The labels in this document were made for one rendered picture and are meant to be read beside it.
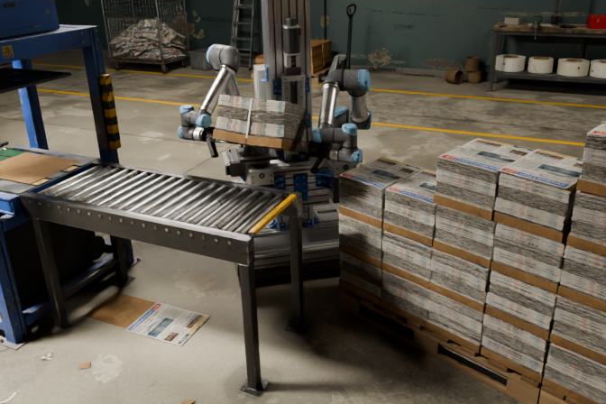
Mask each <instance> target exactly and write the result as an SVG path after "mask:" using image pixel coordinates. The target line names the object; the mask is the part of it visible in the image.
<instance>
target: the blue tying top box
mask: <svg viewBox="0 0 606 404"><path fill-rule="evenodd" d="M59 28H60V25H59V19H58V15H57V9H56V5H55V0H52V1H51V2H50V0H0V38H5V37H12V36H17V35H23V34H29V33H35V32H46V31H51V30H57V29H59Z"/></svg>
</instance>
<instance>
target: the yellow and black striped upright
mask: <svg viewBox="0 0 606 404"><path fill-rule="evenodd" d="M99 83H100V88H101V94H102V100H103V106H104V111H105V118H106V128H107V134H108V140H109V146H110V149H114V150H116V149H118V148H121V141H120V134H119V128H118V122H117V115H116V110H115V98H114V92H113V86H112V80H111V75H108V74H103V75H99Z"/></svg>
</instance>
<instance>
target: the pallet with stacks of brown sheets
mask: <svg viewBox="0 0 606 404"><path fill-rule="evenodd" d="M331 45H332V41H328V40H311V75H312V76H313V77H314V78H312V79H311V83H313V84H319V83H320V77H321V76H323V75H328V72H329V70H330V68H331V63H332V61H333V58H332V51H331ZM255 60H256V63H255V65H260V64H264V55H263V54H262V55H260V56H257V57H255Z"/></svg>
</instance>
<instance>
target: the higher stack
mask: <svg viewBox="0 0 606 404"><path fill-rule="evenodd" d="M603 122H604V121H602V122H601V125H599V126H597V127H595V128H594V129H592V130H591V131H590V132H588V133H587V136H586V141H585V145H584V148H585V149H584V153H583V167H582V175H581V176H580V177H579V179H581V180H585V181H590V182H593V183H597V184H601V185H604V186H606V124H602V123H603ZM604 123H606V122H604ZM575 195H576V197H575V202H574V209H573V216H572V218H571V219H573V220H572V222H573V223H572V225H571V232H570V233H569V235H572V236H575V237H578V238H582V239H584V240H587V241H590V242H594V243H598V244H601V245H605V246H606V197H603V196H599V195H595V194H592V193H588V192H584V191H580V190H578V191H577V192H576V193H575ZM564 258H565V260H564V262H565V263H564V269H563V270H562V274H561V275H562V276H561V280H560V281H561V282H560V286H561V287H564V288H567V289H570V290H573V291H576V292H579V293H581V294H584V295H586V296H589V297H592V298H596V299H598V300H601V301H603V302H606V257H605V256H602V255H599V254H597V253H594V252H588V251H585V250H583V249H580V248H576V247H573V246H571V245H567V246H566V248H565V256H564ZM554 322H555V323H554V324H553V330H552V333H553V334H555V335H559V336H561V337H563V338H565V339H567V340H569V341H572V342H574V343H576V344H579V345H581V346H584V347H586V348H588V349H591V350H593V351H594V352H597V353H599V354H603V355H605V356H606V313H605V312H603V311H600V310H598V309H596V308H591V307H588V306H586V305H584V304H581V303H579V302H576V301H573V300H571V299H569V298H565V297H562V296H559V295H558V296H557V301H556V305H555V317H554ZM549 348H550V349H549V354H548V358H547V364H546V367H545V370H544V372H545V374H544V378H546V379H549V380H550V381H553V382H555V383H557V384H560V385H562V386H564V387H566V388H567V389H569V390H572V391H574V392H577V393H579V394H581V395H583V396H584V397H586V398H588V399H591V400H593V401H595V402H597V403H599V404H606V365H604V364H602V363H598V362H596V361H594V360H593V359H590V358H588V357H586V356H583V355H581V354H579V353H576V352H574V351H571V350H569V349H567V348H564V347H563V346H561V345H558V344H555V343H551V344H550V347H549ZM538 404H581V403H579V402H577V401H575V400H573V399H570V398H568V397H566V396H565V395H563V394H561V393H558V392H556V391H554V390H551V389H549V388H548V387H546V386H544V385H542V386H541V391H540V398H539V403H538Z"/></svg>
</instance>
